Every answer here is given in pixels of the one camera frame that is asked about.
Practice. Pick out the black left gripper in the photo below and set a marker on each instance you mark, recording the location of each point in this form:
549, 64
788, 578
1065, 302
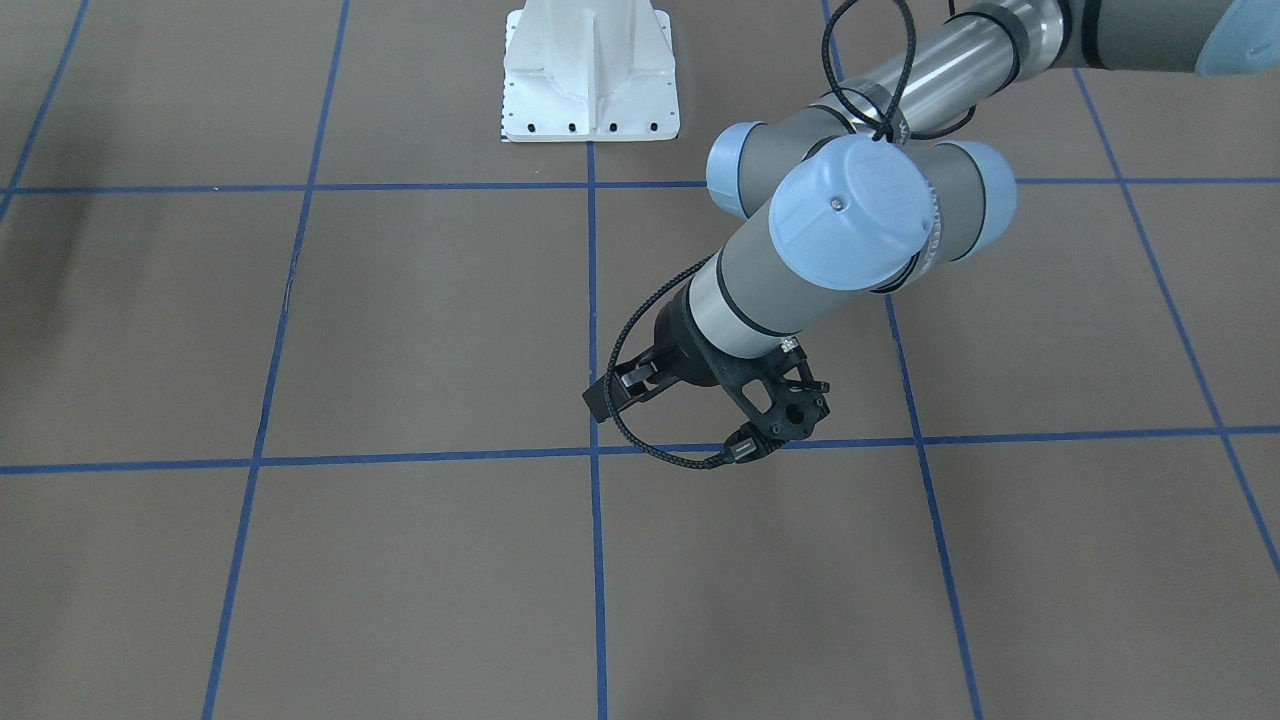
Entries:
683, 357

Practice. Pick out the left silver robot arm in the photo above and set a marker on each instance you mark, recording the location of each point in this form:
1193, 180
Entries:
857, 193

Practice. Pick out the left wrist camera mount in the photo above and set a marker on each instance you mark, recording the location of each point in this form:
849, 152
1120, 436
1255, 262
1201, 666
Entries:
778, 395

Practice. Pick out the white camera stand pedestal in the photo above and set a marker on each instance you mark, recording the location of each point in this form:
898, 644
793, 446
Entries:
589, 71

